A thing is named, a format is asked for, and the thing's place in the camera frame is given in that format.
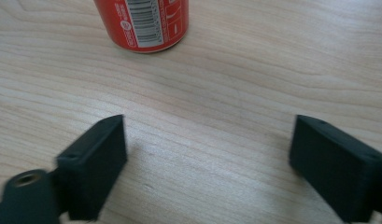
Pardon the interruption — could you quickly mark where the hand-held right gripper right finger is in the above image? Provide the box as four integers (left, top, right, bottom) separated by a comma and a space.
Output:
289, 114, 382, 224

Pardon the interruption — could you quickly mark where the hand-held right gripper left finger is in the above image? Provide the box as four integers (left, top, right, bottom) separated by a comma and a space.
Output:
55, 114, 129, 222

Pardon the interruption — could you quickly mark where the red soda can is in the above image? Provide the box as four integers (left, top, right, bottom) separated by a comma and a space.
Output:
92, 0, 191, 54

